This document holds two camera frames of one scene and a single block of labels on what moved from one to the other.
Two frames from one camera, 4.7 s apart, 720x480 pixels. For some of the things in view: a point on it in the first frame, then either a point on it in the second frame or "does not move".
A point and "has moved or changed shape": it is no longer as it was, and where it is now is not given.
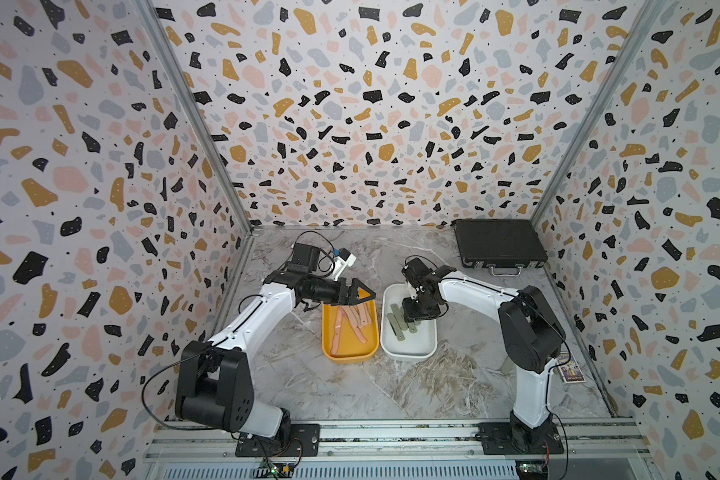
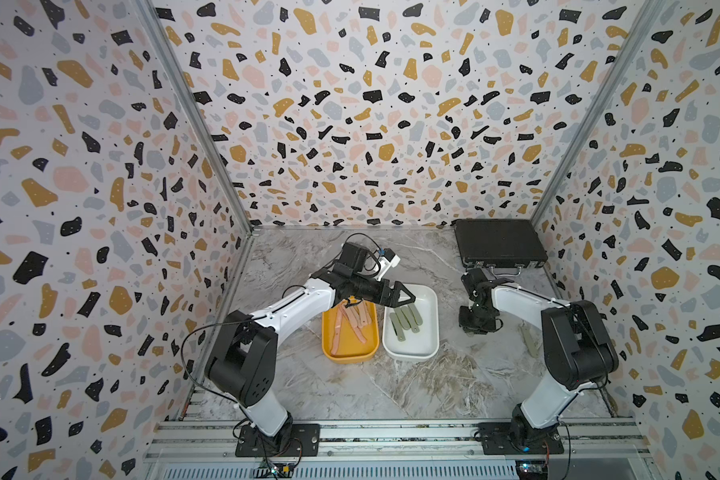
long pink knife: [349, 314] does not move
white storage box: [418, 345] does not move
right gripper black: [408, 315] → [485, 327]
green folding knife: [399, 334] does not move
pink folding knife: [356, 316] does not move
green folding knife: [508, 365] has moved or changed shape
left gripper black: [338, 299] → [381, 299]
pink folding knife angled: [363, 315] does not move
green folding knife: [398, 317] does not move
